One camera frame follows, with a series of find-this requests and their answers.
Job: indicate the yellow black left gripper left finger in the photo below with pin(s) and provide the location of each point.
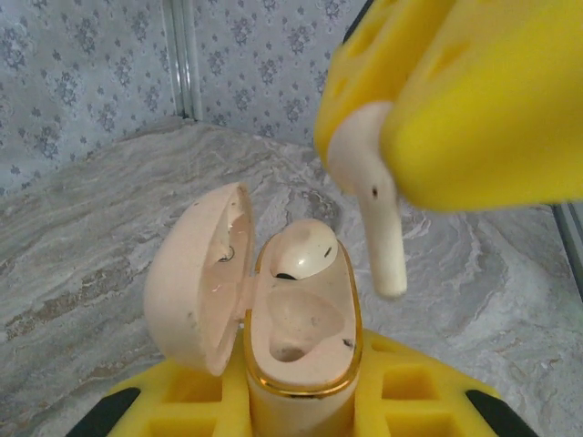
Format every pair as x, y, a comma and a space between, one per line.
182, 409

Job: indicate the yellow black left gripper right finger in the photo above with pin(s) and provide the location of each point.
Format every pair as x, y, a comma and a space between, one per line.
410, 409

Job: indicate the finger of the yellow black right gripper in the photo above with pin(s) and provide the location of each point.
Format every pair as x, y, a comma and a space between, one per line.
360, 68
492, 114

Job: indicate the aluminium table side rail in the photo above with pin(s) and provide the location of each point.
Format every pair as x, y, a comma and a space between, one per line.
571, 236

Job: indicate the aluminium corner post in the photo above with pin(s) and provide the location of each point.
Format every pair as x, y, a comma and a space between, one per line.
187, 54

